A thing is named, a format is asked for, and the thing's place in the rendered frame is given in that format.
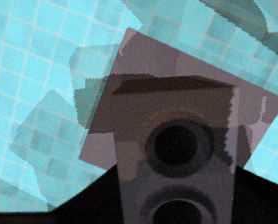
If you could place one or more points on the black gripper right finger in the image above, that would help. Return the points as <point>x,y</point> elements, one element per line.
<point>255,199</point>

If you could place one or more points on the grey plate with holes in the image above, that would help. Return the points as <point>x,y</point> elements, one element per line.
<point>176,149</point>

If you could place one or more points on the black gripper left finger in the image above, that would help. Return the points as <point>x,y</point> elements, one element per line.
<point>99,203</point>

